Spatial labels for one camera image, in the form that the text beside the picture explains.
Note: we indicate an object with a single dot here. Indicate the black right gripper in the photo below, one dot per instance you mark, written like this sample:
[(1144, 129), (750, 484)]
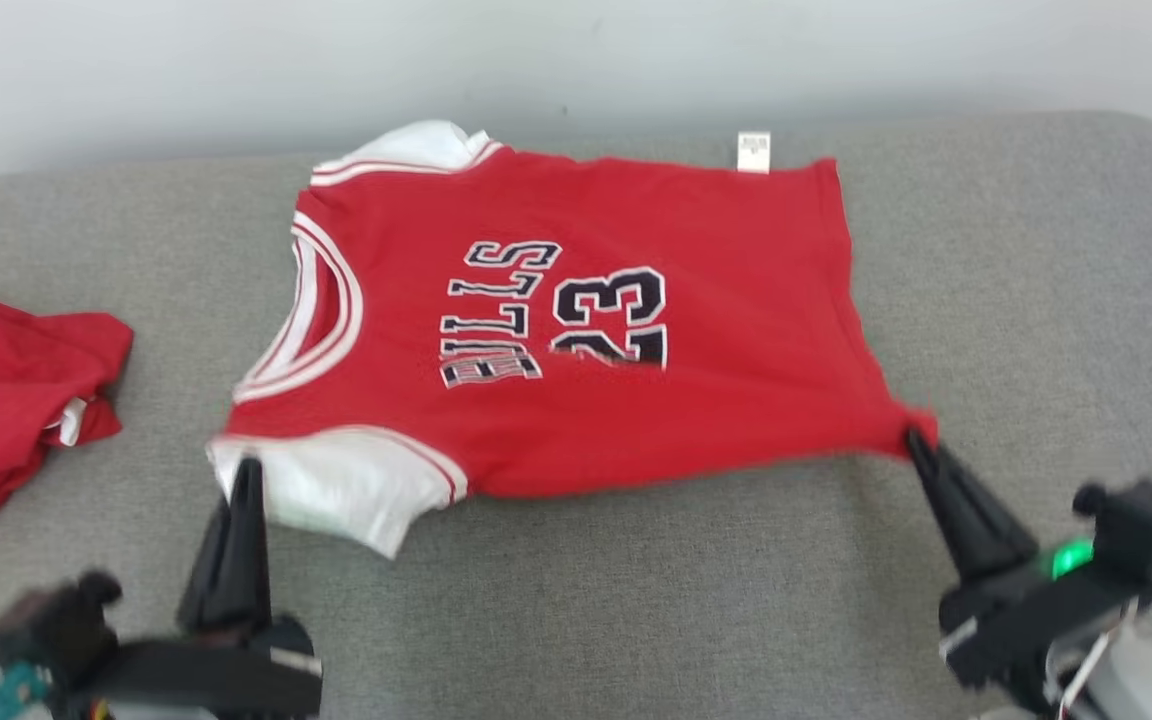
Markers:
[(1026, 625)]

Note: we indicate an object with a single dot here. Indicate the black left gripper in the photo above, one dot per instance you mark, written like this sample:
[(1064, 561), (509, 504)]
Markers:
[(226, 675)]

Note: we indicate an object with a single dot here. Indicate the red shorts white stripe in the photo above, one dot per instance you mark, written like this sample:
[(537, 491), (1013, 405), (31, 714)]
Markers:
[(6, 390)]

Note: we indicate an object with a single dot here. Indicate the red Bulls 23 jersey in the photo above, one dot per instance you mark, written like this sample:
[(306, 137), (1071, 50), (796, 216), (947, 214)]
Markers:
[(716, 330)]

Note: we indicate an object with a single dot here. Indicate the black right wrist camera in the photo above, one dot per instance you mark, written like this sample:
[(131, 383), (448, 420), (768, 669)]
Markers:
[(1146, 525)]

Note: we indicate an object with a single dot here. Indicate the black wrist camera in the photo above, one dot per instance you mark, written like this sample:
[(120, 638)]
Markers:
[(51, 625), (1146, 525)]

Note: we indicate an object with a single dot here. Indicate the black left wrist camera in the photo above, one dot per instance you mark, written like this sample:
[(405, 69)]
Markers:
[(51, 625)]

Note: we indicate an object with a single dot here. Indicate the teal left camera connector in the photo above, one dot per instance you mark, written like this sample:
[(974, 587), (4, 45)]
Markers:
[(6, 695)]

